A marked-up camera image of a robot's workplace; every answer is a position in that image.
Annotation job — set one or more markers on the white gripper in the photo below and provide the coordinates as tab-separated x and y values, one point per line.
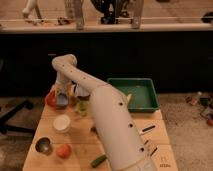
62	91

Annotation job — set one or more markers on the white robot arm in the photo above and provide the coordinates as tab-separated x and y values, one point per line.
122	143

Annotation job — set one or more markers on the red bowl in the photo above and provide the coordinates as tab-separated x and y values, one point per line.
50	99

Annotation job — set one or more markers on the green sponge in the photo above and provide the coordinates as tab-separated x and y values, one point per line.
81	108

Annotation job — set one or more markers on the white plastic cup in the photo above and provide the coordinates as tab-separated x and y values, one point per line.
62	123

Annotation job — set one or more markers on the small metal cup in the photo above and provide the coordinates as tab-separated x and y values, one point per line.
43	145

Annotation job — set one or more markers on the orange round fruit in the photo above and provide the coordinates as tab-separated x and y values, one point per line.
64	151

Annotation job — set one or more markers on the black chair base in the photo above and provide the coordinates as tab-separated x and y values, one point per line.
5	127

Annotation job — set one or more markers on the green cucumber toy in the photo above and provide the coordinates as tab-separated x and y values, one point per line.
96	162

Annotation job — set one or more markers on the green plastic tray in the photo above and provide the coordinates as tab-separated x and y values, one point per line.
144	98

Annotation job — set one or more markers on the black marker pen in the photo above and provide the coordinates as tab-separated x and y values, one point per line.
148	128

